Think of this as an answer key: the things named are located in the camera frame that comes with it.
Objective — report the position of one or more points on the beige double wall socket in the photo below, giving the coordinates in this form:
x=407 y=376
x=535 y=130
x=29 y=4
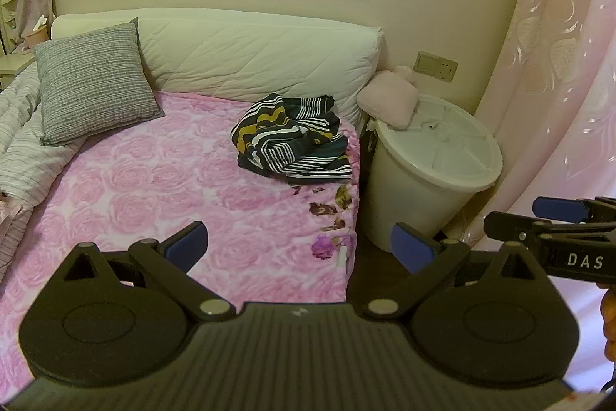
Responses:
x=435 y=66

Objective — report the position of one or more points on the pink tissue box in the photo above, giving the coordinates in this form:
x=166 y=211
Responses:
x=38 y=36

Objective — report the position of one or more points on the white nightstand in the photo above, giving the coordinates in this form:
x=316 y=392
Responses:
x=14 y=66

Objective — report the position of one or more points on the long white quilted cushion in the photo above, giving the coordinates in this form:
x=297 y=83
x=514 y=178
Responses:
x=250 y=50

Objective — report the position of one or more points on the white lidded bucket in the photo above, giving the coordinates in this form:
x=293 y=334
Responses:
x=414 y=189

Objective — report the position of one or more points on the pink patterned curtain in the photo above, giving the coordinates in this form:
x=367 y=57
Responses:
x=553 y=54

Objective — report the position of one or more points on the pink plush cushion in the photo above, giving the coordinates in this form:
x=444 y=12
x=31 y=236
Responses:
x=385 y=100

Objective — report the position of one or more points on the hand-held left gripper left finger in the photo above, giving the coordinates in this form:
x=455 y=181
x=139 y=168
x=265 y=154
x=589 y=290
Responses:
x=186 y=243

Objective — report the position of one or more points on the grey checked pillow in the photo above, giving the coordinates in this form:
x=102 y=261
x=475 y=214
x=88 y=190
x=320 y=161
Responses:
x=91 y=83

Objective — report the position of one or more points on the striped grey duvet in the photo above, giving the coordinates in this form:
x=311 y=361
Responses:
x=24 y=136

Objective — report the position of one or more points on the striped dark shirt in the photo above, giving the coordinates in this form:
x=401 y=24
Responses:
x=284 y=136

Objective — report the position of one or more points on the pink rose blanket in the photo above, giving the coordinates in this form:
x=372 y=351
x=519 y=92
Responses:
x=168 y=180

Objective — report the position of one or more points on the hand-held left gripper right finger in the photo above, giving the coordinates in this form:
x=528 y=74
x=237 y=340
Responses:
x=411 y=247

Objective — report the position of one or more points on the person's right hand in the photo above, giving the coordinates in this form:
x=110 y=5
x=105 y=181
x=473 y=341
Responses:
x=609 y=319

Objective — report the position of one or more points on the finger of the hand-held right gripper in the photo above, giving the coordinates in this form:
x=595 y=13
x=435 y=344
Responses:
x=510 y=228
x=558 y=208

